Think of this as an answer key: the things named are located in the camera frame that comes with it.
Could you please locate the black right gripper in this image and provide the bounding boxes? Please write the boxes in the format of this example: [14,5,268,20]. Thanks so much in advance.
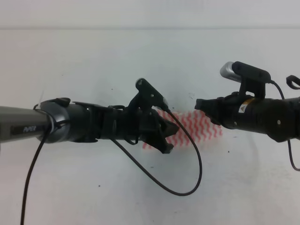
[195,91,252,129]

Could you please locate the black camera cable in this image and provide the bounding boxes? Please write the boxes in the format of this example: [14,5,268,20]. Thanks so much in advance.
[20,106,203,225]
[268,80,300,171]

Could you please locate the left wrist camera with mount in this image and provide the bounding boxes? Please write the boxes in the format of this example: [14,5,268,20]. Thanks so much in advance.
[135,78,169,112]

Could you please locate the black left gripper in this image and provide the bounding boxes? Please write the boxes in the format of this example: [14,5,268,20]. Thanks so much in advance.
[98,95,180,154]

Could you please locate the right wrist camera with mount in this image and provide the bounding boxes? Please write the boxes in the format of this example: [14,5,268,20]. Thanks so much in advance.
[220,61,271,99]

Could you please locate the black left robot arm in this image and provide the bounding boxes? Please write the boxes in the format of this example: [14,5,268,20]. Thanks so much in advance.
[0,97,179,154]

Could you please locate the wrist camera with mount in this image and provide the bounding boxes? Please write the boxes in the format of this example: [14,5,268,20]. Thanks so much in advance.
[220,61,271,99]
[135,78,169,112]

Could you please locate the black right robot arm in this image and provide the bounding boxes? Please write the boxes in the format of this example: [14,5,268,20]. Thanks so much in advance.
[195,92,300,143]

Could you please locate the pink white striped towel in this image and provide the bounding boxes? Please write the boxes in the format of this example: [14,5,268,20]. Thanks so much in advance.
[142,110,223,152]

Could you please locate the black left camera cable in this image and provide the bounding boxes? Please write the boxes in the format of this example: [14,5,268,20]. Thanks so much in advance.
[20,106,203,225]

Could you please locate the black right camera cable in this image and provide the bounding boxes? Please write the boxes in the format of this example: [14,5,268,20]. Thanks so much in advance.
[268,80,300,171]

